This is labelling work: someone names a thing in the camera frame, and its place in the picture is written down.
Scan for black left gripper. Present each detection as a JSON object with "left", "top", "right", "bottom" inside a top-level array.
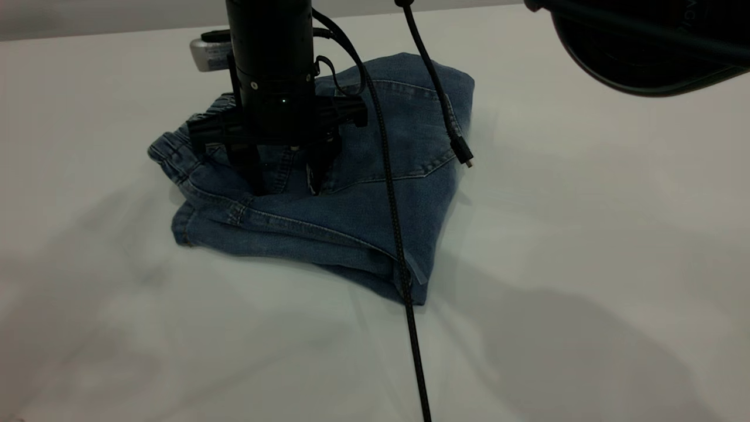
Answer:
[{"left": 187, "top": 79, "right": 369, "bottom": 195}]

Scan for blue denim shorts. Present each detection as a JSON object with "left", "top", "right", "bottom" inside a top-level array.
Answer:
[{"left": 146, "top": 53, "right": 475, "bottom": 307}]

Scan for short black looped cable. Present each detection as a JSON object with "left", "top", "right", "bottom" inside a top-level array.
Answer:
[{"left": 315, "top": 55, "right": 367, "bottom": 97}]

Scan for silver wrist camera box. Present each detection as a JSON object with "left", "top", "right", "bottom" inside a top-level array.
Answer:
[{"left": 189, "top": 30, "right": 232, "bottom": 72}]

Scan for black cable with plug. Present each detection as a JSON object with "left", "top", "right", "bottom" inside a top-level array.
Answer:
[{"left": 396, "top": 0, "right": 474, "bottom": 169}]

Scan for black braided cable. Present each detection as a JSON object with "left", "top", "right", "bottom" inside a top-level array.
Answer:
[{"left": 311, "top": 7, "right": 432, "bottom": 422}]

